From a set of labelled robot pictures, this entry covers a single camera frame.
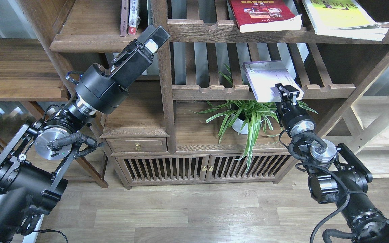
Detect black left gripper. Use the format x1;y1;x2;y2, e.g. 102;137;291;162
75;25;170;115

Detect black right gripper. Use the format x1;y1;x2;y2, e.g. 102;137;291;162
275;84;315;136

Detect yellow green book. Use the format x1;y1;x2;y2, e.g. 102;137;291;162
302;0;388;41

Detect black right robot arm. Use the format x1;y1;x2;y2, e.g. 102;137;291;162
275;83;389;243

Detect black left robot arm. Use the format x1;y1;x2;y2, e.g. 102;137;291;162
0;25;170;243

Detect white red upright book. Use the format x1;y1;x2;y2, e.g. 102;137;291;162
127;0;140;35

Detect brown upright book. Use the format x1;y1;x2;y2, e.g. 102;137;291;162
120;0;130;37

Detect green spider plant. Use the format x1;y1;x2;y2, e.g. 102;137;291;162
194;63;318;172

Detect right slatted cabinet door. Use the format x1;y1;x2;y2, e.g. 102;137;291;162
201;152;296;184

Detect slatted cabinet door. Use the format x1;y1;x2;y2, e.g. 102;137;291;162
116;154;209;186
201;152;296;184

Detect white plant pot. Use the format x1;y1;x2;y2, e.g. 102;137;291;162
231;104;248;134

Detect dark wooden bookshelf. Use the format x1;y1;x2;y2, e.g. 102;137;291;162
16;0;389;189

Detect left slatted cabinet door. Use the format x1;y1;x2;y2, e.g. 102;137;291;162
116;154;209;186

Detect white metal table leg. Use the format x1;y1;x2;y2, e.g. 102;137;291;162
22;214;45;243

